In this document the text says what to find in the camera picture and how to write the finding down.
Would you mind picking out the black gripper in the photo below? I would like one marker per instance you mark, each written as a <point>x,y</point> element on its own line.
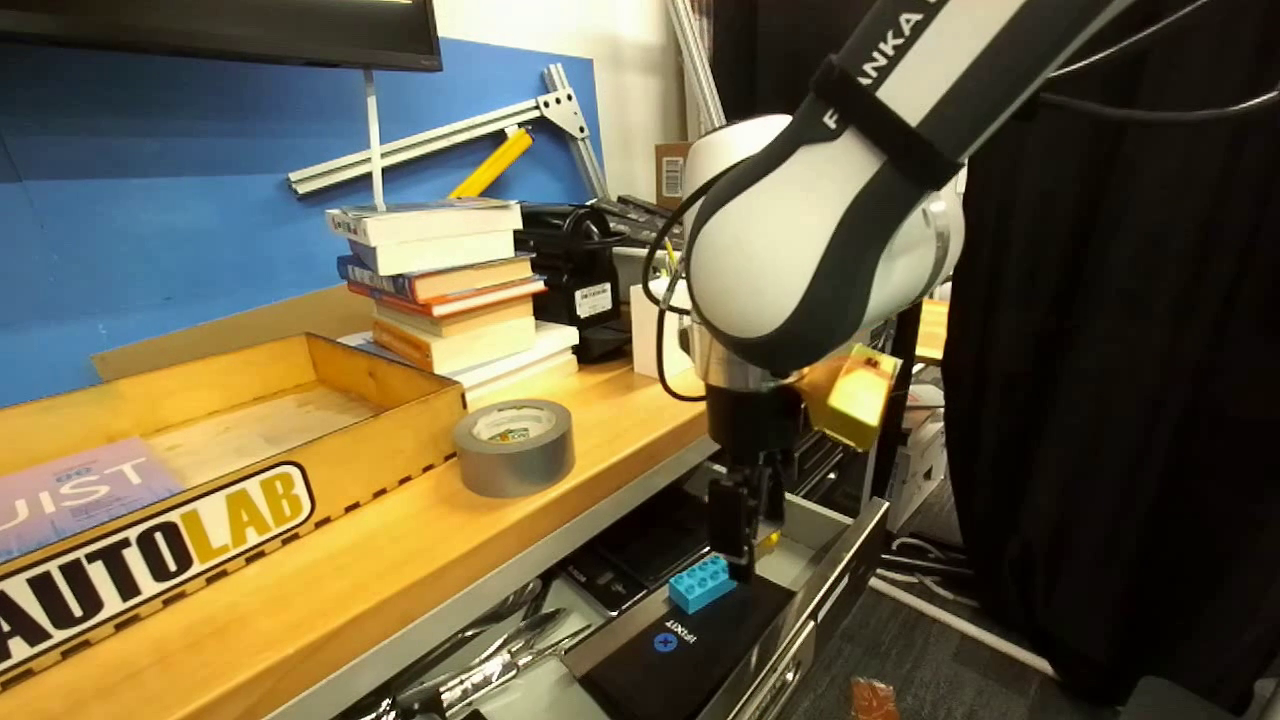
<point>754,427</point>

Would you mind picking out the small red object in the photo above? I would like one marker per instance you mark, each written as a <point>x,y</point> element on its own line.
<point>872,697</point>

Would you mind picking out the grey metal cabinet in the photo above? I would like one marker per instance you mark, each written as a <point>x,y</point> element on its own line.
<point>535,555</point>

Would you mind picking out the aluminium extrusion rail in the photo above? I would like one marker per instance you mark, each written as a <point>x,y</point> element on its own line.
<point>693,67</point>

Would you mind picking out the brown book blue spine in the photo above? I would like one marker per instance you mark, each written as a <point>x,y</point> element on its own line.
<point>467,283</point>

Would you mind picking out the wooden Autolab tray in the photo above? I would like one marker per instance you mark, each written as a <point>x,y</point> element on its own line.
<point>386,446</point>

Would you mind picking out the red edged book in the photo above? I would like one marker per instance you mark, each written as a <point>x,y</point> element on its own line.
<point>494,301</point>

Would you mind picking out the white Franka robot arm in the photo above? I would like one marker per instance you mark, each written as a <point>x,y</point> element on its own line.
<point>800,225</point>

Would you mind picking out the thick tan book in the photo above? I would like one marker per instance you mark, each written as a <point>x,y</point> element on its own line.
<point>454,345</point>

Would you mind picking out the black handheld device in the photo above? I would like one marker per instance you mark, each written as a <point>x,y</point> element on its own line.
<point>575,266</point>

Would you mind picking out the black box blue logo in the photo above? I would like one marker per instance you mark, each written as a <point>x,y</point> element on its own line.
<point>693,664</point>

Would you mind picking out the purple booklet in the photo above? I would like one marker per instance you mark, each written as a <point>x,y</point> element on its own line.
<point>83,495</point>

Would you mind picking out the black monitor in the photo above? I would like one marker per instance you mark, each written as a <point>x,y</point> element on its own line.
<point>200,27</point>

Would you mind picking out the small white box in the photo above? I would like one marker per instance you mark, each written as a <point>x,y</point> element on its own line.
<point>646,334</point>

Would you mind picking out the grey metal tool drawer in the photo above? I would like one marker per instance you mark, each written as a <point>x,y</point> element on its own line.
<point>467,664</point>

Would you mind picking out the brown cardboard shipping box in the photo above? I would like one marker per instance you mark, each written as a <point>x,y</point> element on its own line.
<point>669,174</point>

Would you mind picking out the black curtain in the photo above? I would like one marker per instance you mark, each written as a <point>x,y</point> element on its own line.
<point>1132,401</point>

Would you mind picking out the grey duct tape roll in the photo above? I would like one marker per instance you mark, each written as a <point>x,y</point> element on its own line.
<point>515,462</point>

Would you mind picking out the cream paperback book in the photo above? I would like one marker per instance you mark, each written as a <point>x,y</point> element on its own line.
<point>535,384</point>

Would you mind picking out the thin white rod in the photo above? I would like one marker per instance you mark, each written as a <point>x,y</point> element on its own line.
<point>373,147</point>

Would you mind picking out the small blue toy block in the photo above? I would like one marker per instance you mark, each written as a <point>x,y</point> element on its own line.
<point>701,585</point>

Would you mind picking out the thin white book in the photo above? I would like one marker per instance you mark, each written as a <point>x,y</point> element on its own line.
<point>543,349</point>

